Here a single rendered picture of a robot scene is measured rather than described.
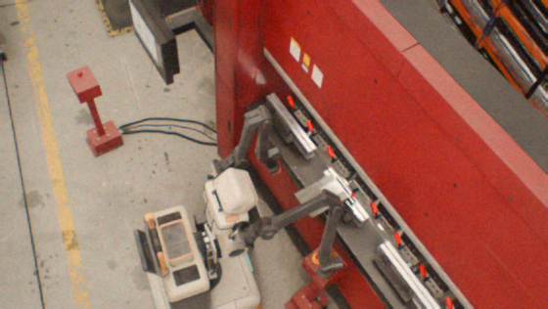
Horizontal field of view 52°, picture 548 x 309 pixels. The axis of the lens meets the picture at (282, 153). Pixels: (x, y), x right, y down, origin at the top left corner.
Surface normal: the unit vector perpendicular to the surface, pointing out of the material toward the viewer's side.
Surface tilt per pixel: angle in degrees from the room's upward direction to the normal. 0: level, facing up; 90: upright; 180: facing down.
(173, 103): 0
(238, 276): 0
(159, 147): 0
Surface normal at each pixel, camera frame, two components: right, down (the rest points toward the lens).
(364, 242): 0.07, -0.52
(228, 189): -0.64, -0.16
